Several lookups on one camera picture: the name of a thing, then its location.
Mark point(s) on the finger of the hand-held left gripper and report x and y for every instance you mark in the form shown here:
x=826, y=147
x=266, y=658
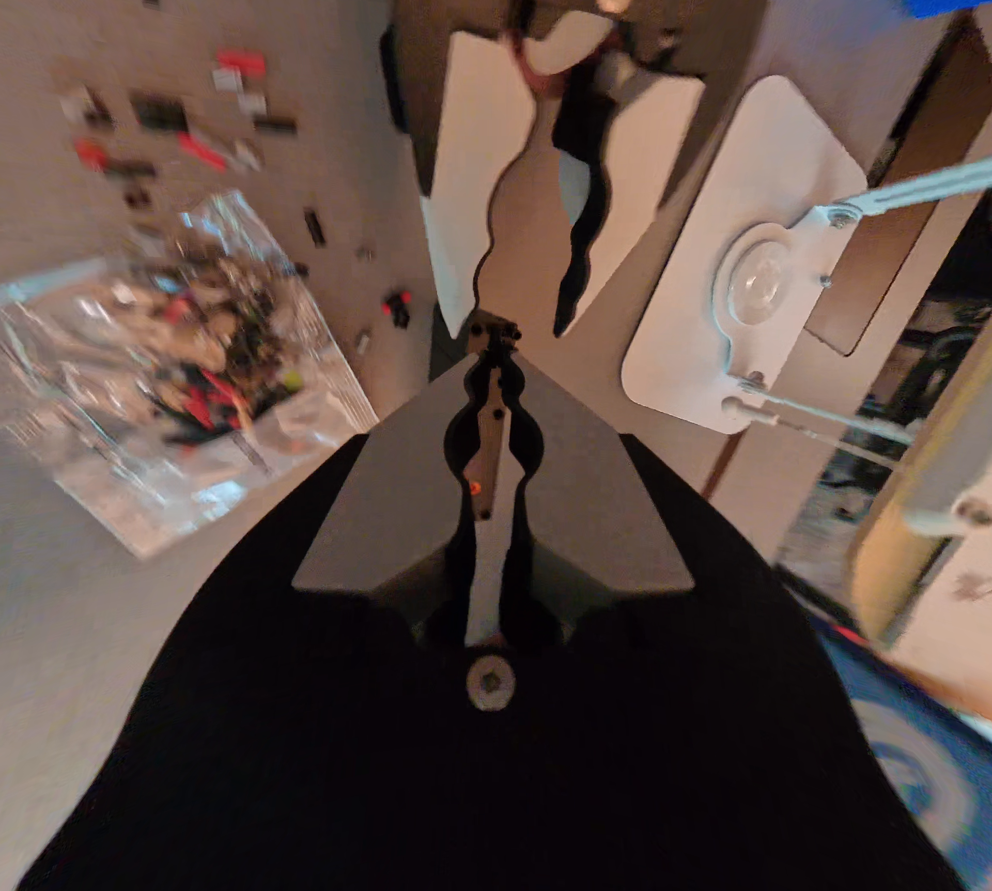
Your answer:
x=473, y=131
x=651, y=131

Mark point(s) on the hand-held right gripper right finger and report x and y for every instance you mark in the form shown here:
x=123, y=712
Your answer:
x=612, y=519

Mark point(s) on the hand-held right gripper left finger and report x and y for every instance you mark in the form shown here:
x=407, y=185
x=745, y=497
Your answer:
x=372, y=519

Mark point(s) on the clear plastic parts bag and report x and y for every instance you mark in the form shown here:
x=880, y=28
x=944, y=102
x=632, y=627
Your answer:
x=155, y=379

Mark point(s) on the white book stand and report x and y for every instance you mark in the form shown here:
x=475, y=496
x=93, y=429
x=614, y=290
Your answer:
x=775, y=170

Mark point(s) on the red and black pin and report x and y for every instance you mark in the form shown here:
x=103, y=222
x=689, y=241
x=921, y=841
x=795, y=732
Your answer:
x=397, y=307

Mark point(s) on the light grey pin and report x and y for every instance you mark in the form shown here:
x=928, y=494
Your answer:
x=226, y=79
x=248, y=154
x=252, y=104

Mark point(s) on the short red axle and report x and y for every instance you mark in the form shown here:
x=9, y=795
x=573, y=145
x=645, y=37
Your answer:
x=240, y=61

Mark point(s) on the long red axle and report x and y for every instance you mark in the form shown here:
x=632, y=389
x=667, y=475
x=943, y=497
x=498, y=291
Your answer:
x=201, y=151

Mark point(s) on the group of black connector pins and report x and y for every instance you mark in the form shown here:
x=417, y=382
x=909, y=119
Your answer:
x=159, y=112

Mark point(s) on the blue robot kit box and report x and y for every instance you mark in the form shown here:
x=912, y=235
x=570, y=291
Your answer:
x=914, y=751

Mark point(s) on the red round tile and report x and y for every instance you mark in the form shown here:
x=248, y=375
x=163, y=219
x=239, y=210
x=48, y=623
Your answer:
x=89, y=153

